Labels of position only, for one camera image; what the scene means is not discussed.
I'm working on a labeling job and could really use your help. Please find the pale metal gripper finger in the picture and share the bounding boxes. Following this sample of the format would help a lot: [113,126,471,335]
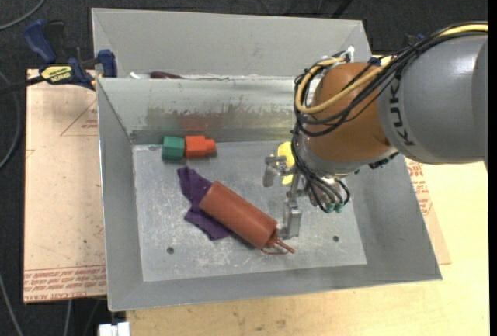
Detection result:
[280,198,304,241]
[262,154,290,189]

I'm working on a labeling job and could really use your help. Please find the yellow rounded toy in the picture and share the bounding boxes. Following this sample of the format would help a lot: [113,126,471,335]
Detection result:
[276,141,297,185]

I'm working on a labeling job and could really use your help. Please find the grey metal bin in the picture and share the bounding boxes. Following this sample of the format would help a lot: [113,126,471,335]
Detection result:
[91,7,444,313]

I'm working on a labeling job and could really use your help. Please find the purple cloth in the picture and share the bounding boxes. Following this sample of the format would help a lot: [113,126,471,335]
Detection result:
[176,165,235,242]

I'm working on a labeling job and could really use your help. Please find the orange toy block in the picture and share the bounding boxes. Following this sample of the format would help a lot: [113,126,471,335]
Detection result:
[183,134,217,160]

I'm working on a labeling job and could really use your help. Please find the green toy block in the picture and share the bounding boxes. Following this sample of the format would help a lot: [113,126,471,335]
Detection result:
[161,135,186,162]

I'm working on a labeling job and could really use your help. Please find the dark red flat thing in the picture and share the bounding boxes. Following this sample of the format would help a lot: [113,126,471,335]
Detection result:
[148,70,185,80]

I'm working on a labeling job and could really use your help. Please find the brown cardboard board red print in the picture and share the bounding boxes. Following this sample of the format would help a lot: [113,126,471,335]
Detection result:
[22,68,452,305]

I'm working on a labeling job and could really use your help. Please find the red-brown cylinder with string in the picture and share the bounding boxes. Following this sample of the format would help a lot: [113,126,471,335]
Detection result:
[198,180,297,256]

